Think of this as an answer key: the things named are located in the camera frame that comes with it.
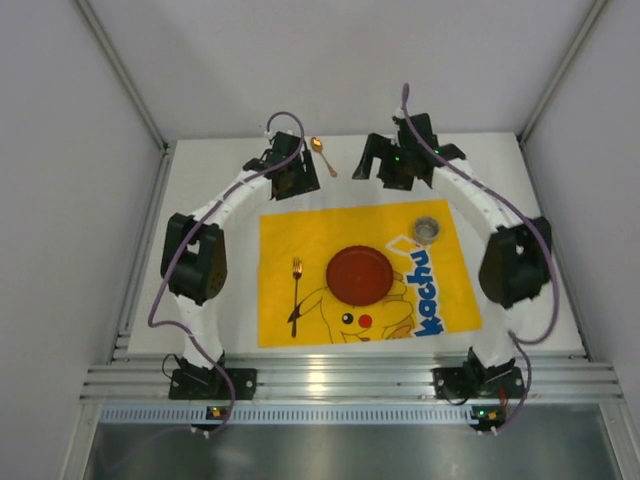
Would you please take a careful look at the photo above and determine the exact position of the gold spoon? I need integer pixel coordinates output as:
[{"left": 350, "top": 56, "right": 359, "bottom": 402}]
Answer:
[{"left": 311, "top": 136, "right": 338, "bottom": 178}]

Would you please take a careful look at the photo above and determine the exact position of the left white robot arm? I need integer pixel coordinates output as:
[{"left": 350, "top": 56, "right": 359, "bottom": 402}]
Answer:
[{"left": 147, "top": 131, "right": 319, "bottom": 371}]

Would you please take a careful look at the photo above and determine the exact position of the yellow Pikachu placemat cloth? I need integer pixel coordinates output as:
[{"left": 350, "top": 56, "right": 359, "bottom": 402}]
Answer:
[{"left": 258, "top": 200, "right": 483, "bottom": 348}]

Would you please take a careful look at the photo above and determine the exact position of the right aluminium frame post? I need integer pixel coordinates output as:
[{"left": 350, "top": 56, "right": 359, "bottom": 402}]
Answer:
[{"left": 516, "top": 0, "right": 612, "bottom": 147}]

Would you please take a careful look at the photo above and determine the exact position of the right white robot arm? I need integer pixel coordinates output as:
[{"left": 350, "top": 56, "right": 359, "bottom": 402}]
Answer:
[{"left": 352, "top": 113, "right": 559, "bottom": 383}]

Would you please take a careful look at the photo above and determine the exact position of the red round plate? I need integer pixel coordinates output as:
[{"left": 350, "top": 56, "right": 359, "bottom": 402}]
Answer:
[{"left": 325, "top": 245, "right": 394, "bottom": 307}]

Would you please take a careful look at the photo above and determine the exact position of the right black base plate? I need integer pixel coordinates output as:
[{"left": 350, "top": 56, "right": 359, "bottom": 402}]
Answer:
[{"left": 433, "top": 367, "right": 525, "bottom": 402}]

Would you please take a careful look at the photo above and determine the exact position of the slotted grey cable duct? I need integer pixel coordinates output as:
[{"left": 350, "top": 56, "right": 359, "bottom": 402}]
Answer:
[{"left": 100, "top": 404, "right": 501, "bottom": 426}]

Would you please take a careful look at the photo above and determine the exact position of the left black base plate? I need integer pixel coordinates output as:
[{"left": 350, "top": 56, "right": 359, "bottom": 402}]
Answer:
[{"left": 168, "top": 368, "right": 257, "bottom": 401}]

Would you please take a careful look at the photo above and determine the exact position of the aluminium mounting rail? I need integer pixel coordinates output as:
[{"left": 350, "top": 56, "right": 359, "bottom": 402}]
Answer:
[{"left": 80, "top": 354, "right": 623, "bottom": 404}]

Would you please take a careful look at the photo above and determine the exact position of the aluminium frame post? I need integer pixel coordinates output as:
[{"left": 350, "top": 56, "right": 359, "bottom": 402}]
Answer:
[
  {"left": 71, "top": 0, "right": 168, "bottom": 152},
  {"left": 516, "top": 0, "right": 612, "bottom": 147}
]

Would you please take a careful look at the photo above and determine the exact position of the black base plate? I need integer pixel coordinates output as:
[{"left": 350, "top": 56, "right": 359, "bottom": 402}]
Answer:
[
  {"left": 168, "top": 368, "right": 257, "bottom": 401},
  {"left": 433, "top": 367, "right": 525, "bottom": 402}
]

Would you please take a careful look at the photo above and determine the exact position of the gold fork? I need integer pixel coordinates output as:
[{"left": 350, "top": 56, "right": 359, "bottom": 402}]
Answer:
[{"left": 290, "top": 257, "right": 303, "bottom": 338}]

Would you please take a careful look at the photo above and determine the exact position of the left aluminium frame post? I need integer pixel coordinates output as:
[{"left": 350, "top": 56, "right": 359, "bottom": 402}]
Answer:
[{"left": 71, "top": 0, "right": 168, "bottom": 152}]

